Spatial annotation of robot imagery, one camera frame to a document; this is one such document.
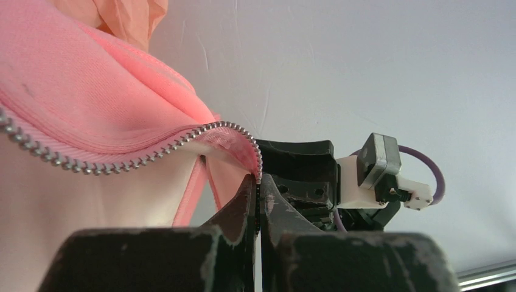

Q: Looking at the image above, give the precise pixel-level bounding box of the peach orange garment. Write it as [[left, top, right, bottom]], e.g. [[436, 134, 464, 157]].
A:
[[50, 0, 169, 52]]

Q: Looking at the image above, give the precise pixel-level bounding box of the aluminium rail frame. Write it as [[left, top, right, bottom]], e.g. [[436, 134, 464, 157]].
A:
[[458, 260, 515, 291]]

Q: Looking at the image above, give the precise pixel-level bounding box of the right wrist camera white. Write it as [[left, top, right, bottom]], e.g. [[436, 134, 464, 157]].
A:
[[336, 133, 434, 210]]

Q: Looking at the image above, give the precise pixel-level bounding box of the pink jacket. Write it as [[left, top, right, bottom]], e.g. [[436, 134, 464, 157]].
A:
[[1, 1, 262, 291]]

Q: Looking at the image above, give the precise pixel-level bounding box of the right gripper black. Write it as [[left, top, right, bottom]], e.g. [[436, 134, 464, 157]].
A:
[[257, 139, 459, 291]]

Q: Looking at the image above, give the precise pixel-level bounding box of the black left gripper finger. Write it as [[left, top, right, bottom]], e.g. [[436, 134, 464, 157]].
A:
[[40, 175, 256, 291]]

